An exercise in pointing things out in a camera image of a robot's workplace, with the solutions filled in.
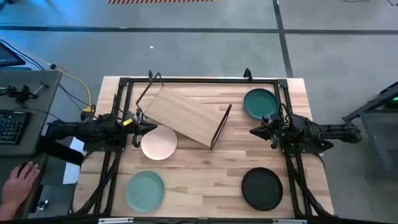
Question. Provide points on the person's forearm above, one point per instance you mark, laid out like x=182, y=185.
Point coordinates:
x=4, y=213

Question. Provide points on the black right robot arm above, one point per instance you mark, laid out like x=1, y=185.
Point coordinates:
x=311, y=132

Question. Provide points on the small silver clip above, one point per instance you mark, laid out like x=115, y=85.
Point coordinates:
x=42, y=205

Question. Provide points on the silver metal bracket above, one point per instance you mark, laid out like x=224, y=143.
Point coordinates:
x=115, y=221
x=289, y=221

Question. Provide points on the yellow plug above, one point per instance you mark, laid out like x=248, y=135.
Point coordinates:
x=88, y=109

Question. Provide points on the grey metal cart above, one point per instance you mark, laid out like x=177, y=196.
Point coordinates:
x=373, y=118

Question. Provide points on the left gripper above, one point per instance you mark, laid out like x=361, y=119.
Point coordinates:
x=138, y=138

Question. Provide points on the grey desk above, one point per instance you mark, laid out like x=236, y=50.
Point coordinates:
x=46, y=93

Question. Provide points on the dark teal plate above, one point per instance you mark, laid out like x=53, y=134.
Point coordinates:
x=260, y=104

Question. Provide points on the person's hand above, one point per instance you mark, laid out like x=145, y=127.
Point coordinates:
x=20, y=189

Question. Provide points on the black plate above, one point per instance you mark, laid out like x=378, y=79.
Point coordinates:
x=262, y=189

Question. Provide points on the beige plate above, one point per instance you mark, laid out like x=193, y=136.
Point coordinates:
x=158, y=144

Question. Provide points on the black metal rig frame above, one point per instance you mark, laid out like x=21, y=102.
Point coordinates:
x=202, y=81

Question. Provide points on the black keyboard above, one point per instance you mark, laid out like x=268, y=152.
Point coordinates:
x=12, y=127

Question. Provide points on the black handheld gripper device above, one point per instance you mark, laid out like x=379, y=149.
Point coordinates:
x=21, y=92

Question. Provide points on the light green plate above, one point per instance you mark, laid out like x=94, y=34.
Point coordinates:
x=145, y=192

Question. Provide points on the black monitor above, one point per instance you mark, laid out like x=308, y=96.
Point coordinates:
x=9, y=57

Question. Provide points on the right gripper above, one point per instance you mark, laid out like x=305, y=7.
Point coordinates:
x=275, y=135

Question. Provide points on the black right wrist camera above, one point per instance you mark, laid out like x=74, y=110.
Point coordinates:
x=275, y=118

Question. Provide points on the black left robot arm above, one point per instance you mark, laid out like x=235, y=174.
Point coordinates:
x=90, y=130

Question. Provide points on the white paper sheet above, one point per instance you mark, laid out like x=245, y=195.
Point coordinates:
x=73, y=169

